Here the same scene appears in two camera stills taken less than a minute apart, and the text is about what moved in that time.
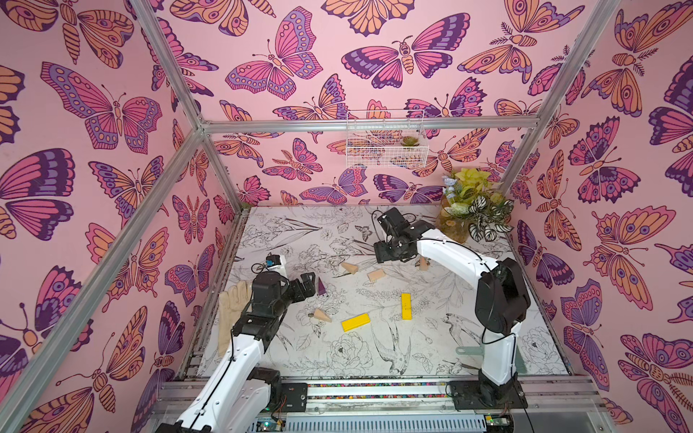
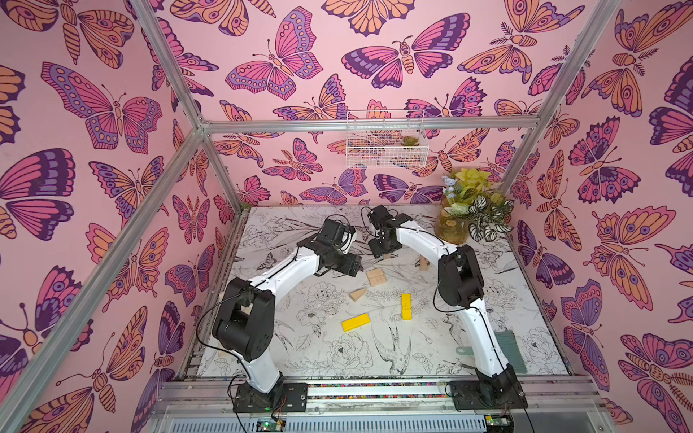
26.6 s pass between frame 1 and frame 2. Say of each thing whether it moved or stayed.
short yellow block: stayed
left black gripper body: moved
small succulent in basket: stayed
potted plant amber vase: stayed
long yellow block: stayed
